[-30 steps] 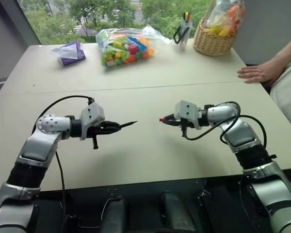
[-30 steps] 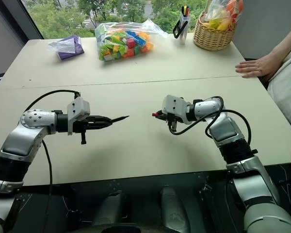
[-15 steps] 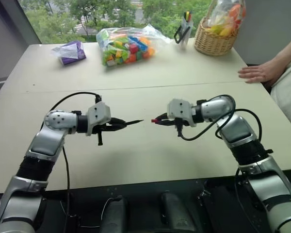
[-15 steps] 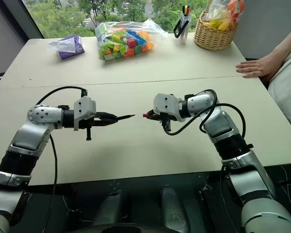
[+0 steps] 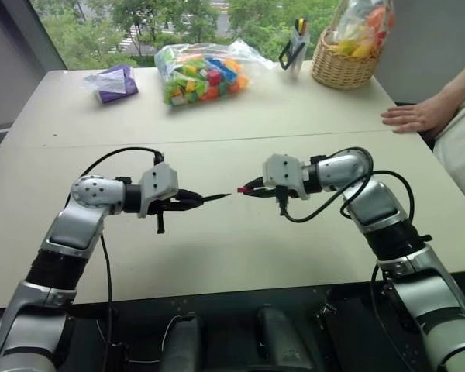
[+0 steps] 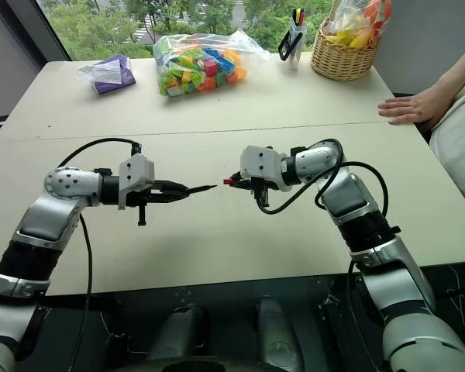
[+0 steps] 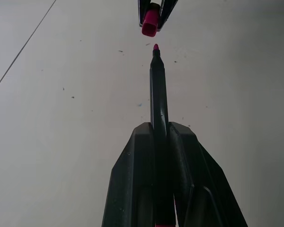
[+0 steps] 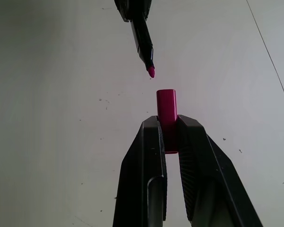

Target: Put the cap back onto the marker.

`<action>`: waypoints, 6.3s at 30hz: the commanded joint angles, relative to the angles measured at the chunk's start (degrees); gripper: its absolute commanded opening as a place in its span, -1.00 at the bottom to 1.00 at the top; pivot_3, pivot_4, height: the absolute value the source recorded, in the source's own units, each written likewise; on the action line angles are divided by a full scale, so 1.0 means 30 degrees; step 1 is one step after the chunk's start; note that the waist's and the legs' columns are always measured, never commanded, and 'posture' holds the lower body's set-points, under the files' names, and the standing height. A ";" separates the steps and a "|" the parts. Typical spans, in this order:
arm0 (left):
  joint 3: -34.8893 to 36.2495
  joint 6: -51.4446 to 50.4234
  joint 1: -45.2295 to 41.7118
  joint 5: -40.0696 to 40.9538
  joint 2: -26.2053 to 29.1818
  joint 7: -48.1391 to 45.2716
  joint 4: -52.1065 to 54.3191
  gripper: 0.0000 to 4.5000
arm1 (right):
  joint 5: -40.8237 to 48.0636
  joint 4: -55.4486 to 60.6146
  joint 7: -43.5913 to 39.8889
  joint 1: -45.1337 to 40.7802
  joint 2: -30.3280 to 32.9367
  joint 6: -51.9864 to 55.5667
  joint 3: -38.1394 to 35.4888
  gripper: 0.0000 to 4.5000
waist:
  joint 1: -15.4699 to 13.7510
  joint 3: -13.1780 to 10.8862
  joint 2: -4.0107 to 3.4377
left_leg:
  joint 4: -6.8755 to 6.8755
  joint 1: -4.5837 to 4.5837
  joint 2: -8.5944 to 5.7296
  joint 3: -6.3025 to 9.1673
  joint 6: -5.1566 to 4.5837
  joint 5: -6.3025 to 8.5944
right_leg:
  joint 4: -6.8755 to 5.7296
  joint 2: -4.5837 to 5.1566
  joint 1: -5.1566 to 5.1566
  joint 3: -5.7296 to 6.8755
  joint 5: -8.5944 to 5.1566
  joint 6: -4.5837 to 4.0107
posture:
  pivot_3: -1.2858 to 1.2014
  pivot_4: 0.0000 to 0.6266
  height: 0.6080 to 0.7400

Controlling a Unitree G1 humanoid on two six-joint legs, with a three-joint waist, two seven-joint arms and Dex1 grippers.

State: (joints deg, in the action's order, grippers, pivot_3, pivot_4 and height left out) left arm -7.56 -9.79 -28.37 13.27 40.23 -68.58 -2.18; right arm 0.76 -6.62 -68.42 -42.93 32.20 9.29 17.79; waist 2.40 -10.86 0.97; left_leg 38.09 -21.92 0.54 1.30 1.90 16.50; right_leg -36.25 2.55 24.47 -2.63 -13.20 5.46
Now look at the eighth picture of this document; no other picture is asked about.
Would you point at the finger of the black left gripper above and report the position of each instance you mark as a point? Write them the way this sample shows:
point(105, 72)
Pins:
point(123, 8)
point(144, 7)

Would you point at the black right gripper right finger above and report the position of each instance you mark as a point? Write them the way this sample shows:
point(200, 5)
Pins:
point(210, 189)

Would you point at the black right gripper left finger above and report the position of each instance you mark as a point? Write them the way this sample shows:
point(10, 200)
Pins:
point(137, 179)

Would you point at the black marker with magenta tip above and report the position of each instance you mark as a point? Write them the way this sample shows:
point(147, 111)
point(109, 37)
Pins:
point(143, 42)

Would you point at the magenta marker cap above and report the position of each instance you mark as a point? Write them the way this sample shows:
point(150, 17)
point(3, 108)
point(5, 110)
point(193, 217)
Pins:
point(165, 104)

